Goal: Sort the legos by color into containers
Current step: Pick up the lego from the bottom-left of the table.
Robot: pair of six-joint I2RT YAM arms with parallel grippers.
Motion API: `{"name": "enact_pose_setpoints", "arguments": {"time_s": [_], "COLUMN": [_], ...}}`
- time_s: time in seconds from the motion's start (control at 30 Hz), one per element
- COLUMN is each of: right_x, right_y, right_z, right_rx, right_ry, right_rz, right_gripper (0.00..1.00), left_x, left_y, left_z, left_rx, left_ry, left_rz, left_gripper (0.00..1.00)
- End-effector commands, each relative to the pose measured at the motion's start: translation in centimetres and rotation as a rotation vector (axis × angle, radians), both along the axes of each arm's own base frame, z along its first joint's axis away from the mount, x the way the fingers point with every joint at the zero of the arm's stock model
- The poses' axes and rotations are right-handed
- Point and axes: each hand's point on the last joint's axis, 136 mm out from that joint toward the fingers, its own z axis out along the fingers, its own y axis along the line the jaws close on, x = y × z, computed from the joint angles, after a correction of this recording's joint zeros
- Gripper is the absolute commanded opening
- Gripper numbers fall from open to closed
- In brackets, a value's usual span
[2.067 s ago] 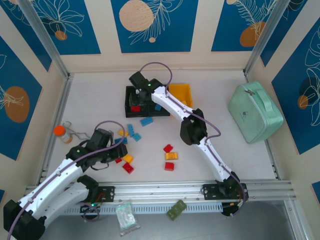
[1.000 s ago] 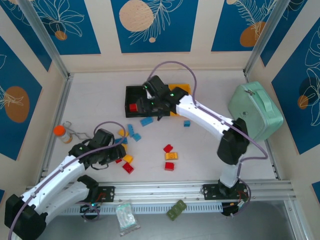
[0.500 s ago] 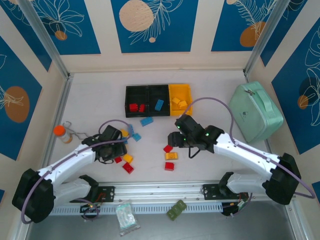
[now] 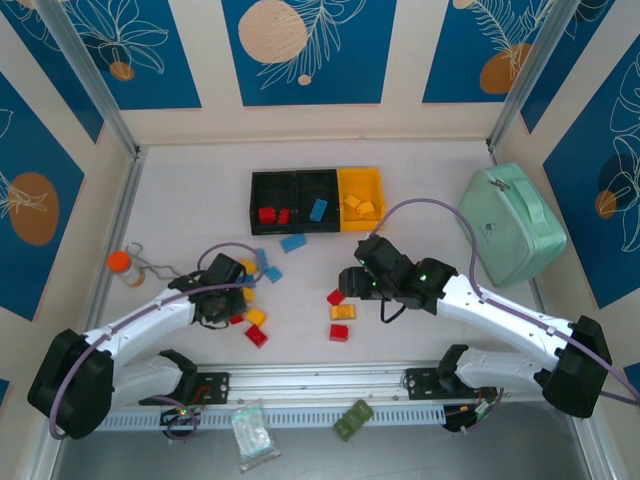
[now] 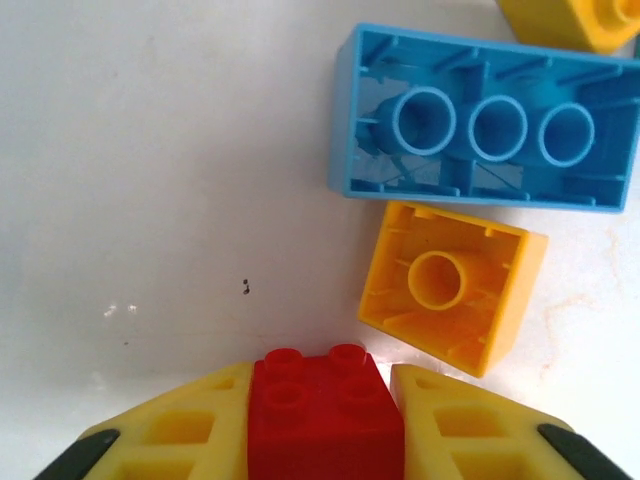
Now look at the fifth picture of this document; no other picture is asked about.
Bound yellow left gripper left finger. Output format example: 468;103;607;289
74;362;255;480

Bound blue two-by-four lego brick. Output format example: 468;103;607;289
327;20;640;215

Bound red two-by-two lego brick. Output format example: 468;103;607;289
247;343;406;480

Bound yellow two-by-two lego brick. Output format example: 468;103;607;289
357;199;550;379

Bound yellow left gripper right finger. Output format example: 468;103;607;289
389;363;576;480

